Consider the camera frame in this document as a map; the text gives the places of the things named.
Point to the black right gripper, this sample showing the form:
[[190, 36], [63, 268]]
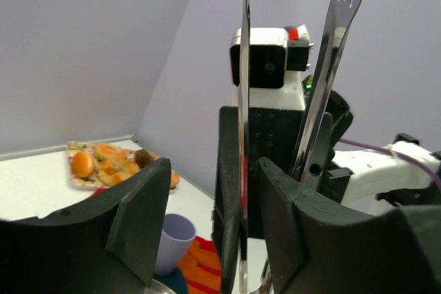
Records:
[[272, 134]]

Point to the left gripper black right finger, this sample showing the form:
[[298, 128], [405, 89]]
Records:
[[316, 245]]

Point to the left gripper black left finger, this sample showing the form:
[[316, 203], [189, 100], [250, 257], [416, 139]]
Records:
[[107, 243]]

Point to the round bread roll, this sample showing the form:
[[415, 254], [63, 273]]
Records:
[[175, 178]]

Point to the silver metal tongs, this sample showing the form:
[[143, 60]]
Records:
[[339, 17]]

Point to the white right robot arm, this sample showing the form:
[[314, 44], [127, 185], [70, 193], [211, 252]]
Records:
[[371, 180]]

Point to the twisted golden bread roll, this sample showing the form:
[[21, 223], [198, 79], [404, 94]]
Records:
[[114, 171]]

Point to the silver metal plate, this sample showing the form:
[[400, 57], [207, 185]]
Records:
[[158, 288]]

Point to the lilac plastic cup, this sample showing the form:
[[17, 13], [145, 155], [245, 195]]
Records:
[[177, 235]]

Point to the sesame bun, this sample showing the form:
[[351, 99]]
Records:
[[83, 165]]

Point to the dark brown muffin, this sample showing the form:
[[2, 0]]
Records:
[[143, 158]]

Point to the red patterned cloth mat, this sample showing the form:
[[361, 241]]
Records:
[[199, 271]]

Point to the floral serving tray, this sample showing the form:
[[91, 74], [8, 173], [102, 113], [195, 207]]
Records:
[[93, 181]]

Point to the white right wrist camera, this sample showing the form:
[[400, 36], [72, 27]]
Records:
[[273, 51]]

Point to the glazed ring bread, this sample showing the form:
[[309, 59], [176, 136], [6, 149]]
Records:
[[108, 151]]

